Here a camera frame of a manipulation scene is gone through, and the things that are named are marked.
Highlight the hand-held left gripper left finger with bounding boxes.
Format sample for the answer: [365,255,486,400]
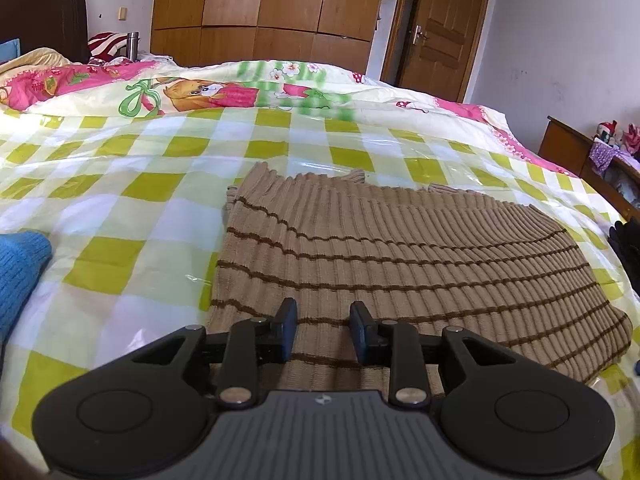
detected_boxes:
[131,297,299,408]

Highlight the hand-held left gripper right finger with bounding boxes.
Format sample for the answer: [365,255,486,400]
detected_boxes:
[349,301,519,407]

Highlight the beige brown-striped knit sweater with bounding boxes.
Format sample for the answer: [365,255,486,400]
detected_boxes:
[208,162,633,392]

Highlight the green white checkered plastic sheet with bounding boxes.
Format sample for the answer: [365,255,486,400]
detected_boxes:
[0,105,640,480]

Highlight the cartoon printed quilt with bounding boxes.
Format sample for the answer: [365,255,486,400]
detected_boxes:
[0,59,576,177]

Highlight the blue knitted cloth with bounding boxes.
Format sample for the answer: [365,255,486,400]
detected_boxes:
[0,230,54,358]

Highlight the black cloth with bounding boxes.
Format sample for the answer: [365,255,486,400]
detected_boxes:
[607,220,640,302]

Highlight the purple patterned cloth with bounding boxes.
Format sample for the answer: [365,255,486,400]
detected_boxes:
[589,139,621,172]

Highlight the wooden door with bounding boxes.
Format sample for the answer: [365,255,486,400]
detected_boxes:
[381,0,495,104]

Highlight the wooden wardrobe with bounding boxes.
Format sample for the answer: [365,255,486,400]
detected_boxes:
[150,0,390,69]

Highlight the red white striped cloth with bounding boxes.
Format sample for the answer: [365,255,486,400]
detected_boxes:
[87,32,134,64]

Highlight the pale yellow blanket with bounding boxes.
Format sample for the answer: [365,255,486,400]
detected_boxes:
[0,47,72,72]

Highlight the dark brown bed headboard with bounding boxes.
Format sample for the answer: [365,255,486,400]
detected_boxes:
[0,0,91,64]

